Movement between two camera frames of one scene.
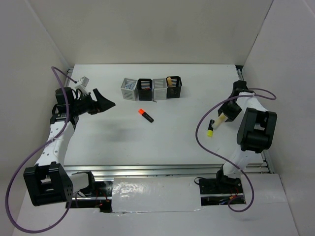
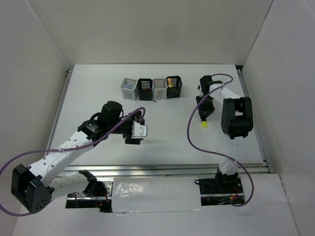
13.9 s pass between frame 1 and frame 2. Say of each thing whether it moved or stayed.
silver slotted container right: stayed
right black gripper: moved
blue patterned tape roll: stayed
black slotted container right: stayed
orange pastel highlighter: stayed
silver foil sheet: stayed
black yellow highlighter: moved
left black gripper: moved
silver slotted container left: stayed
